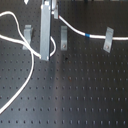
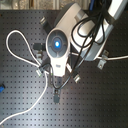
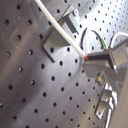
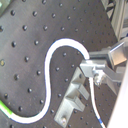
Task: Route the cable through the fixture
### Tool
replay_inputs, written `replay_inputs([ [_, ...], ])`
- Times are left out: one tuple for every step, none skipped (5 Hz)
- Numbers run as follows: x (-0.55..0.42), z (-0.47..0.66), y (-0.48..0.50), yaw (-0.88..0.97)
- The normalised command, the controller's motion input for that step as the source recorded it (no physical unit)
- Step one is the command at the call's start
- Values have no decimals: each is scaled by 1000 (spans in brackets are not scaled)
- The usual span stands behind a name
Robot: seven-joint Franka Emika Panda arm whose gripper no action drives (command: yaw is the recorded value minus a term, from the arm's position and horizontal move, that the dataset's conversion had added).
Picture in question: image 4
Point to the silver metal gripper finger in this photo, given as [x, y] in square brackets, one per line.
[107, 66]

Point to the grey metal cable clip fixture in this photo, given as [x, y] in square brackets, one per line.
[71, 99]

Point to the aluminium frame profile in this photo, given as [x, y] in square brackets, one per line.
[115, 10]

